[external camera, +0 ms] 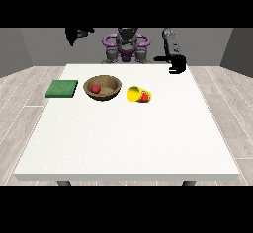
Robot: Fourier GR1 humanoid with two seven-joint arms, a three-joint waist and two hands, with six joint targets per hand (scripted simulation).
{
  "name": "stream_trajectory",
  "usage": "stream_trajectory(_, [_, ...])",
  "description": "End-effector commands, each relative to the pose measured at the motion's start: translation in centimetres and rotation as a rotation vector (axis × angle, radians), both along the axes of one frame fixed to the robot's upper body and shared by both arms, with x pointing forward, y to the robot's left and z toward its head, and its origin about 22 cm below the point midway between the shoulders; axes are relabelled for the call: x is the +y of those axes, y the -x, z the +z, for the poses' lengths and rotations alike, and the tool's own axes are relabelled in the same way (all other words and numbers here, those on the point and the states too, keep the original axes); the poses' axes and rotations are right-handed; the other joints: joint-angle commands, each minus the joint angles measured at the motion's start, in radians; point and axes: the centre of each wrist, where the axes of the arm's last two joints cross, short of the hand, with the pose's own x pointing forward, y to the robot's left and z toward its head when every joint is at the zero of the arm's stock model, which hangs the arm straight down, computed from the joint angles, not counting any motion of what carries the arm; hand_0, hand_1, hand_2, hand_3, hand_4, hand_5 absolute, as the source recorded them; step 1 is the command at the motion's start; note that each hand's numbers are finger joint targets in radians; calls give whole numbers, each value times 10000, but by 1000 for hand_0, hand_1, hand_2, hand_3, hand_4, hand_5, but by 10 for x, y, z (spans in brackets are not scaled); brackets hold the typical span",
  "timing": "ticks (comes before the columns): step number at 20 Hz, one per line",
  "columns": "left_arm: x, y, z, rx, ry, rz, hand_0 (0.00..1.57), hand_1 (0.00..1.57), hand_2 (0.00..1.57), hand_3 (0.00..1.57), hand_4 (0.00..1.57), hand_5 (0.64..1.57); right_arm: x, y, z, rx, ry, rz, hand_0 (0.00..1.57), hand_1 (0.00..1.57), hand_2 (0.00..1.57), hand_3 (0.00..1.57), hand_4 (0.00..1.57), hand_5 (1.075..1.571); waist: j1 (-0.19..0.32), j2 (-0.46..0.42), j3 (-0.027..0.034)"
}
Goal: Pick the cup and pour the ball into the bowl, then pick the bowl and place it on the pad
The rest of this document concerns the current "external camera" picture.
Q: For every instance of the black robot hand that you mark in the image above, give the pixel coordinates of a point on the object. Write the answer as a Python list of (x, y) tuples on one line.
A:
[(176, 63), (73, 33)]

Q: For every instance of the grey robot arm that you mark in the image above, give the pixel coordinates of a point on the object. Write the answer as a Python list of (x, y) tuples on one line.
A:
[(171, 43)]

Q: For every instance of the yellow cup with melon print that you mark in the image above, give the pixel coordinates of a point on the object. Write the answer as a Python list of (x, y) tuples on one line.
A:
[(138, 94)]

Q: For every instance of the green square pad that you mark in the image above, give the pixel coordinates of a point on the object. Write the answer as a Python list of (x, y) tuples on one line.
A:
[(62, 88)]

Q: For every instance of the small red ball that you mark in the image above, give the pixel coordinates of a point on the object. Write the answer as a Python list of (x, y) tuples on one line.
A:
[(95, 89)]

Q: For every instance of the brown wooden bowl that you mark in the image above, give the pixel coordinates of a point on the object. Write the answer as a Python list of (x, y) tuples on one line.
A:
[(102, 87)]

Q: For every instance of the grey robot trunk purple rings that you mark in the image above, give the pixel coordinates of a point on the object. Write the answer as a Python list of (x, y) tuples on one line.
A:
[(126, 47)]

